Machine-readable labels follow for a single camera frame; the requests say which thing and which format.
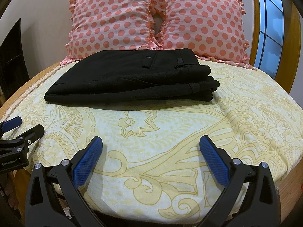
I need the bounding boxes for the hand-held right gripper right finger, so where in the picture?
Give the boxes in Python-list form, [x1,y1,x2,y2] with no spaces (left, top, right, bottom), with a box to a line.
[199,135,279,227]

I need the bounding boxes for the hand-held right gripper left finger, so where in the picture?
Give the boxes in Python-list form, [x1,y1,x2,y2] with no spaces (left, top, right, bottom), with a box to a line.
[25,136,103,227]

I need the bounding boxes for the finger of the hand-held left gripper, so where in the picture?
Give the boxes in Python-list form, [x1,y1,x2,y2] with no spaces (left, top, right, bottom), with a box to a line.
[14,124,45,152]
[0,116,22,133]

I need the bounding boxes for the black pants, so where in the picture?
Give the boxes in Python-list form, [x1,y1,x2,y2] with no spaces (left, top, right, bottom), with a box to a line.
[44,48,220,105]

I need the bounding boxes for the yellow patterned bed sheet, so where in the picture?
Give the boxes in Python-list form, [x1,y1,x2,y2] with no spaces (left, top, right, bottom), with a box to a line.
[0,59,303,220]

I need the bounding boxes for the dark wooden furniture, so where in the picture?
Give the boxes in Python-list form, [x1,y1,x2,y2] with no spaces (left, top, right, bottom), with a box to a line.
[0,18,30,101]

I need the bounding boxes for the pink polka dot pillow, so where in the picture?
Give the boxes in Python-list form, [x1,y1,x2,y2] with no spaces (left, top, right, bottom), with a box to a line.
[60,0,166,66]
[151,0,258,71]

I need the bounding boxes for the wooden framed window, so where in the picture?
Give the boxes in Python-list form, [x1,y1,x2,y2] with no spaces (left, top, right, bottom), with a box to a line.
[250,0,303,95]

